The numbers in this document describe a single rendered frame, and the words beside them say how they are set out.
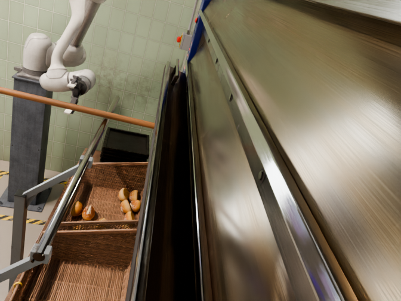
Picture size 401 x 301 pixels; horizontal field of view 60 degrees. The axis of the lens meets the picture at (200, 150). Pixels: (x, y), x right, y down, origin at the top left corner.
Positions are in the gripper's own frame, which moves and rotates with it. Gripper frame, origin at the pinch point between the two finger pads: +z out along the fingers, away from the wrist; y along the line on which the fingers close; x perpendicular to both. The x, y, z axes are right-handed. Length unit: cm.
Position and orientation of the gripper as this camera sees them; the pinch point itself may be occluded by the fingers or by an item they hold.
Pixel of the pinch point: (68, 100)
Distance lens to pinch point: 179.1
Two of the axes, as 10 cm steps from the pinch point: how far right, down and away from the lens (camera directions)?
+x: -9.6, -2.3, -1.7
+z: 0.5, 4.6, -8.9
